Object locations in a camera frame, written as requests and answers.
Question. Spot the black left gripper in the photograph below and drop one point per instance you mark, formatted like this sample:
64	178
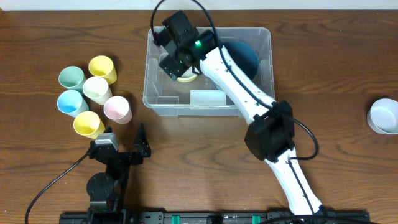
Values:
123	154

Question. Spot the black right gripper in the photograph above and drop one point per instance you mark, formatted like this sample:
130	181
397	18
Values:
173	65

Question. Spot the yellow small bowl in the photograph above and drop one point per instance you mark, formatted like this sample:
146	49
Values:
187	79

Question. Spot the light grey small bowl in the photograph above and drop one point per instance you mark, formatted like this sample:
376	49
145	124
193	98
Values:
382	116

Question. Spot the white small bowl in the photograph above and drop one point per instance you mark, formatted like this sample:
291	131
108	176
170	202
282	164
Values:
187	74

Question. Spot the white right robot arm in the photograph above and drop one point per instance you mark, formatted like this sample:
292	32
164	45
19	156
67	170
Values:
232	66

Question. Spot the pink cup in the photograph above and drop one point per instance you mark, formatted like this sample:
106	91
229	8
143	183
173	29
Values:
118	109

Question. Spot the yellow cup lower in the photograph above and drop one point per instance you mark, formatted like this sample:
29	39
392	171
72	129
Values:
88	124

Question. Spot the yellow cup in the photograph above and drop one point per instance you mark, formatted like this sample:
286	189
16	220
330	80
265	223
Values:
103	66
88	124

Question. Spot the cream cup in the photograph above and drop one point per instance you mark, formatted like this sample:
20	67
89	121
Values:
97	89

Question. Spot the light blue cup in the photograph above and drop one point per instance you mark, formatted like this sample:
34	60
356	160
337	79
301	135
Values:
72	103

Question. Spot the clear plastic storage bin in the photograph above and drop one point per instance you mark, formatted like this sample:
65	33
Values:
172	98

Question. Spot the yellow cup upper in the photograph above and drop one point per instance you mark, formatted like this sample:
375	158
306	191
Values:
103	66

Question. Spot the green cup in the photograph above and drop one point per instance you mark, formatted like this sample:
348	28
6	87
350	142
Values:
72	78

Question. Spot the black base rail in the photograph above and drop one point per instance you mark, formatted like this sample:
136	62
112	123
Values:
126	217

